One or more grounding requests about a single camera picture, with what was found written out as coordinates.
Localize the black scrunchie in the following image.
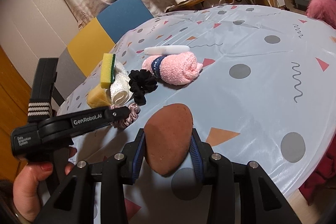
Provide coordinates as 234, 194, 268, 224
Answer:
129, 69, 158, 106

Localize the yellow green scrub sponge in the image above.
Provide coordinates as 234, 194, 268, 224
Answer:
100, 53, 116, 89

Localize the tan porous sponge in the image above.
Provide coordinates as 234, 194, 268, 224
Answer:
87, 84, 111, 109

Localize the brown egg-shaped sponge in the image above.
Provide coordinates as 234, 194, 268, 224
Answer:
143, 103, 193, 176

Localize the patterned plastic tablecloth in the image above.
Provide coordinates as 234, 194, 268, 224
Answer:
56, 4, 336, 224

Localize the white rolled cloth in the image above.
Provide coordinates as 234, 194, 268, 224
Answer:
110, 61, 133, 106

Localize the grey yellow blue chair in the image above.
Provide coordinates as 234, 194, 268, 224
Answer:
54, 0, 153, 106

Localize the wooden cabinet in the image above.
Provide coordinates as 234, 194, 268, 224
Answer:
0, 50, 31, 181

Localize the pink rolled towel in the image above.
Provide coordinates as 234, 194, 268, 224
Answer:
142, 51, 203, 86

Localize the white plastic tube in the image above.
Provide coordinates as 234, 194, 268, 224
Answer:
143, 45, 190, 55

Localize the pink blanket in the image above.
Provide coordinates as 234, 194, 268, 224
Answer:
306, 0, 336, 28

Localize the pink satin scrunchie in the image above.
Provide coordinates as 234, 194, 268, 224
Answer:
109, 102, 141, 130

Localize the person's left hand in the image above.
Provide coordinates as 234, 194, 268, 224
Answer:
12, 146, 78, 222

